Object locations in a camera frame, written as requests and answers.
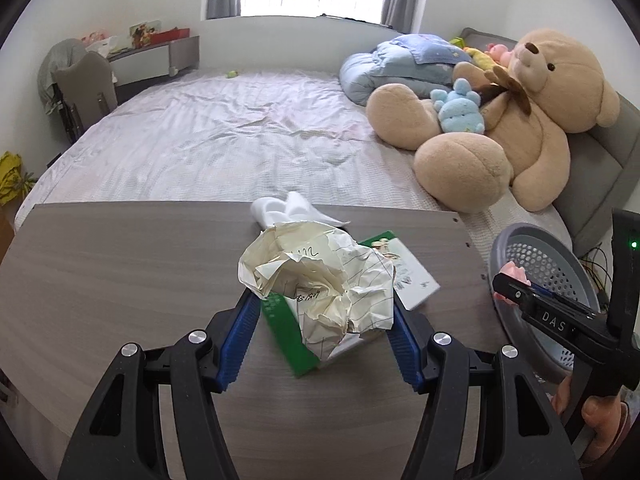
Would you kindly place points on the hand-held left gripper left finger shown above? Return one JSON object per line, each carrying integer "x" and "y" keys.
{"x": 240, "y": 340}

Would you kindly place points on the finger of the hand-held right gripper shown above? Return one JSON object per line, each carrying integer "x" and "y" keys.
{"x": 550, "y": 317}
{"x": 565, "y": 301}

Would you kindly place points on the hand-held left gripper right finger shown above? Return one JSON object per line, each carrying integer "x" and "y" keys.
{"x": 405, "y": 345}

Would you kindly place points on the grey perforated plastic basket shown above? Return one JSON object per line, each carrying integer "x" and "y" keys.
{"x": 550, "y": 260}

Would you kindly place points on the pink soft item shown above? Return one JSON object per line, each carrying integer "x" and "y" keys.
{"x": 515, "y": 272}

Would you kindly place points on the green and white medicine box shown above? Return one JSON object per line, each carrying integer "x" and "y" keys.
{"x": 415, "y": 280}

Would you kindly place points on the lined paper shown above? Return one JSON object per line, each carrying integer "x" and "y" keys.
{"x": 320, "y": 280}

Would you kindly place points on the person's right hand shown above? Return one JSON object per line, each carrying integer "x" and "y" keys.
{"x": 600, "y": 420}

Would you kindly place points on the grey padded headboard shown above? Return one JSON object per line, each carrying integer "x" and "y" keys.
{"x": 595, "y": 175}

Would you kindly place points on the white tissue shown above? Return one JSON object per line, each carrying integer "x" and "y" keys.
{"x": 295, "y": 207}

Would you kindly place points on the large tan teddy bear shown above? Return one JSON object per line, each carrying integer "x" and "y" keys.
{"x": 530, "y": 135}

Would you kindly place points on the bed with pale sheet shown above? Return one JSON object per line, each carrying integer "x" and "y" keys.
{"x": 225, "y": 145}

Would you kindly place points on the small blue plush toy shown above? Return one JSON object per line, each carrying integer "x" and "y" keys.
{"x": 457, "y": 112}

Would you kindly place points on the pink plush toy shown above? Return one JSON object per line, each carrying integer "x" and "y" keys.
{"x": 497, "y": 51}

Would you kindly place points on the yellow plush toy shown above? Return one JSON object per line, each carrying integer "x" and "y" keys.
{"x": 477, "y": 56}

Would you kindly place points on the blue pillows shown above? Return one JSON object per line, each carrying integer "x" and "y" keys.
{"x": 375, "y": 70}

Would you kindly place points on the yellow bag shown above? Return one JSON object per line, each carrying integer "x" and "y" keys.
{"x": 12, "y": 175}

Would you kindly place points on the green toy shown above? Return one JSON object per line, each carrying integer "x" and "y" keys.
{"x": 457, "y": 41}

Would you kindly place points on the blue printed pillow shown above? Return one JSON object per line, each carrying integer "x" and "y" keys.
{"x": 435, "y": 50}

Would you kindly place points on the grey desk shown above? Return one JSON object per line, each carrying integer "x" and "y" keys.
{"x": 150, "y": 62}

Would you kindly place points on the grey chair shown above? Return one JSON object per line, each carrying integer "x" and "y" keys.
{"x": 87, "y": 85}

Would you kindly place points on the red box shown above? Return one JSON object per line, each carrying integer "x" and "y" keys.
{"x": 172, "y": 36}

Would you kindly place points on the picture card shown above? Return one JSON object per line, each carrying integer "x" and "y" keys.
{"x": 145, "y": 34}

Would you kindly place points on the white plastic bag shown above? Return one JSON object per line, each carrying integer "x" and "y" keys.
{"x": 102, "y": 44}

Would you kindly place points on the grey cloth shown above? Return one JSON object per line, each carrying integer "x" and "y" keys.
{"x": 55, "y": 60}

